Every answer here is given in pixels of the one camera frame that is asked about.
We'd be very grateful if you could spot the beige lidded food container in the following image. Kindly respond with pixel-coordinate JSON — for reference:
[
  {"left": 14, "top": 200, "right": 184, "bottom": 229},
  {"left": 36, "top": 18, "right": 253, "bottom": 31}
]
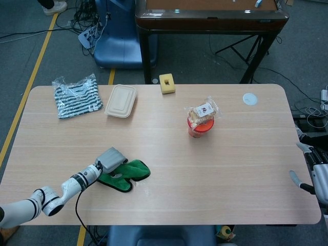
[{"left": 104, "top": 84, "right": 139, "bottom": 119}]

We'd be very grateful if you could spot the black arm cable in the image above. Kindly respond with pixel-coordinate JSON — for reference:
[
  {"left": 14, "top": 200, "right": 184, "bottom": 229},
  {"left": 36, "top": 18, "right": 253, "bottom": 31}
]
[{"left": 75, "top": 189, "right": 99, "bottom": 246}]

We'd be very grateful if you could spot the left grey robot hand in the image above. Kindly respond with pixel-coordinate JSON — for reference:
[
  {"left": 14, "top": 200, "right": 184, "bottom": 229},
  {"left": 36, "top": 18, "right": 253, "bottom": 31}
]
[{"left": 94, "top": 147, "right": 129, "bottom": 180}]

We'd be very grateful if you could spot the black trouser leg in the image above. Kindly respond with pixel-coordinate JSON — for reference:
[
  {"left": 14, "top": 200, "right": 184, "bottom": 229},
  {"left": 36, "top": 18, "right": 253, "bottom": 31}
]
[{"left": 36, "top": 0, "right": 56, "bottom": 10}]

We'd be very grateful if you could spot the packaged biscuit snack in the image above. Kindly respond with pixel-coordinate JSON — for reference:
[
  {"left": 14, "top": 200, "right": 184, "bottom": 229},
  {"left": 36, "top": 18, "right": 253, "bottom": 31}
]
[{"left": 184, "top": 95, "right": 222, "bottom": 128}]

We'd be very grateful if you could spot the striped bagged garment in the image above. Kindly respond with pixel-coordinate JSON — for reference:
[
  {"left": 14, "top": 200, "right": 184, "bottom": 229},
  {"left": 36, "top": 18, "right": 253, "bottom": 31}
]
[{"left": 51, "top": 73, "right": 104, "bottom": 120}]

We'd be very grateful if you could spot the white sneaker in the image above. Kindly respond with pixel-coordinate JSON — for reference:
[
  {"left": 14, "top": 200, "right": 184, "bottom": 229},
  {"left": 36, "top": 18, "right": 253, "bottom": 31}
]
[{"left": 42, "top": 0, "right": 68, "bottom": 17}]

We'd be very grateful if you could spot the yellow sponge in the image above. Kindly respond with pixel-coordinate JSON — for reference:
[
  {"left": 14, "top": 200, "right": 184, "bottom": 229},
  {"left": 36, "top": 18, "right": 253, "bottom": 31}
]
[{"left": 158, "top": 74, "right": 177, "bottom": 95}]

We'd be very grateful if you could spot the orange instant noodle cup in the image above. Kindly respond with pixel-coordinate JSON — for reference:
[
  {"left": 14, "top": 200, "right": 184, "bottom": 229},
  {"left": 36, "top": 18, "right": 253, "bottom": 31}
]
[{"left": 187, "top": 116, "right": 215, "bottom": 139}]

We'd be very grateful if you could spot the dark wooden mahjong table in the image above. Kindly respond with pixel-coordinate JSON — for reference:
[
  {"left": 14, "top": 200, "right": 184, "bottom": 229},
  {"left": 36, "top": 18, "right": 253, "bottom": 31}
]
[{"left": 134, "top": 0, "right": 290, "bottom": 85}]

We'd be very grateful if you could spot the green microfibre cloth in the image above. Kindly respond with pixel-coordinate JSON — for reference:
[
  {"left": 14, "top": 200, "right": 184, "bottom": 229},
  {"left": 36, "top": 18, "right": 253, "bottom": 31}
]
[{"left": 96, "top": 159, "right": 152, "bottom": 194}]

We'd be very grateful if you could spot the blue padded seat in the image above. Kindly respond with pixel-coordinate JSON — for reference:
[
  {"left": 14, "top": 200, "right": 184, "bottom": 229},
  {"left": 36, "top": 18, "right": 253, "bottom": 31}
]
[{"left": 106, "top": 224, "right": 218, "bottom": 246}]

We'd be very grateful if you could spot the black floor box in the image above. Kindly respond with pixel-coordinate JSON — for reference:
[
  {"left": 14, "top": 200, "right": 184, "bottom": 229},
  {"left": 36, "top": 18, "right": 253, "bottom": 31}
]
[{"left": 292, "top": 112, "right": 328, "bottom": 133}]

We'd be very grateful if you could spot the white power strip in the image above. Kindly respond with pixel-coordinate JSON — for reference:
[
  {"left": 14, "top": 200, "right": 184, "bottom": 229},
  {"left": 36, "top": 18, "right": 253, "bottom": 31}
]
[{"left": 320, "top": 89, "right": 328, "bottom": 111}]

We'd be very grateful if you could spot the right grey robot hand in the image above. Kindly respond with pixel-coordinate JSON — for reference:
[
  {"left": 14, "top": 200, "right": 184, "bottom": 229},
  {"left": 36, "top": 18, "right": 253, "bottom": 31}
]
[{"left": 289, "top": 142, "right": 328, "bottom": 206}]

